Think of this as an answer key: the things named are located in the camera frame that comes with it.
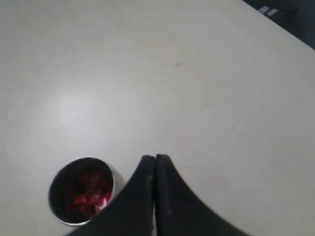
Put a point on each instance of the stainless steel cup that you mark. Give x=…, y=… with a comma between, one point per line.
x=63, y=185

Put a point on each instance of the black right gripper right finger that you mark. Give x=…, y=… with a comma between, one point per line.
x=179, y=212

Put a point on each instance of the red candies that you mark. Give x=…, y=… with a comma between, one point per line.
x=92, y=194

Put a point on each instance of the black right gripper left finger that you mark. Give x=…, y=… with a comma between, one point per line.
x=130, y=213

